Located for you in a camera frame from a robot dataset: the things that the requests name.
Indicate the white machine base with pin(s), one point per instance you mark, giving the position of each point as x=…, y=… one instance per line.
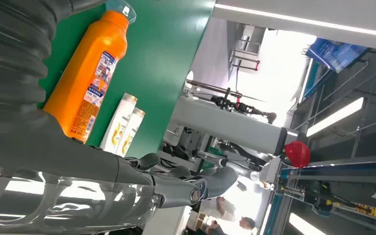
x=227, y=126

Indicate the blue banner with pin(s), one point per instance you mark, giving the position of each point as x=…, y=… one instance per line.
x=335, y=53

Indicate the white shampoo bottle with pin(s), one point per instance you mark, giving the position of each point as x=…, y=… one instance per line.
x=116, y=126
x=133, y=133

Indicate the ceiling light strip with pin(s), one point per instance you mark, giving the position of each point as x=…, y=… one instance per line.
x=304, y=224
x=335, y=116

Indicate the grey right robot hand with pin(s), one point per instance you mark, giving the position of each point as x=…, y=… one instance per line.
x=61, y=181

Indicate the red hard hat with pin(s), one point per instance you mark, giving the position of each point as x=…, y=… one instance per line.
x=297, y=154

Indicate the person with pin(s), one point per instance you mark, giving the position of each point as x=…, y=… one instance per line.
x=247, y=223

